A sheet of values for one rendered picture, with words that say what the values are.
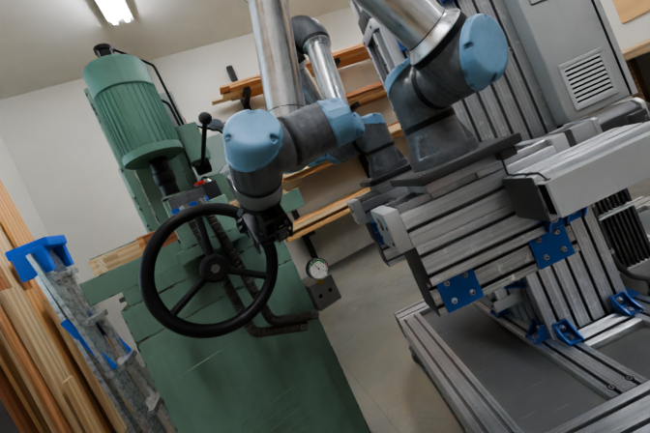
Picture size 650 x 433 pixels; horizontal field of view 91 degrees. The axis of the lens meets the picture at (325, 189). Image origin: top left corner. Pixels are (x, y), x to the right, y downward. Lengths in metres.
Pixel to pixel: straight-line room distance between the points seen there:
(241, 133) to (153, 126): 0.69
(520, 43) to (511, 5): 0.10
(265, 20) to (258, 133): 0.30
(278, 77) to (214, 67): 3.20
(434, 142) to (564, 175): 0.23
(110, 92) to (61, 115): 2.75
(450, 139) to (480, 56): 0.18
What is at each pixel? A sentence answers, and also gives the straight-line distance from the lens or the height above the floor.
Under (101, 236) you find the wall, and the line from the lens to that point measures 3.61.
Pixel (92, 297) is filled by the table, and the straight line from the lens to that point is 0.96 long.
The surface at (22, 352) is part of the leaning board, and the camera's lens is 2.34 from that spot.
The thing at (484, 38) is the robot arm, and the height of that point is 1.00.
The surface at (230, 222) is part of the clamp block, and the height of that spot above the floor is 0.89.
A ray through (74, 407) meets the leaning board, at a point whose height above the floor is 0.34.
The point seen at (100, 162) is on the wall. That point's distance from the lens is 3.66.
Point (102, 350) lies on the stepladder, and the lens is 1.84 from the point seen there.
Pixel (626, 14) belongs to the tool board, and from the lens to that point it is 3.49.
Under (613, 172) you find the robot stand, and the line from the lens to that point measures 0.75.
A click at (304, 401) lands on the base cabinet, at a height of 0.34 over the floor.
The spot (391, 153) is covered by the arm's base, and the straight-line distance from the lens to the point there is 1.20.
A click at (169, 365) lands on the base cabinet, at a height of 0.62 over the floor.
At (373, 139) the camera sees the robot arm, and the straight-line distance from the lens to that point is 1.20.
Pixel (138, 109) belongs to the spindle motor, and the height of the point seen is 1.29.
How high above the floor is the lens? 0.89
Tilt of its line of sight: 2 degrees down
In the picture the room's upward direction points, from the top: 24 degrees counter-clockwise
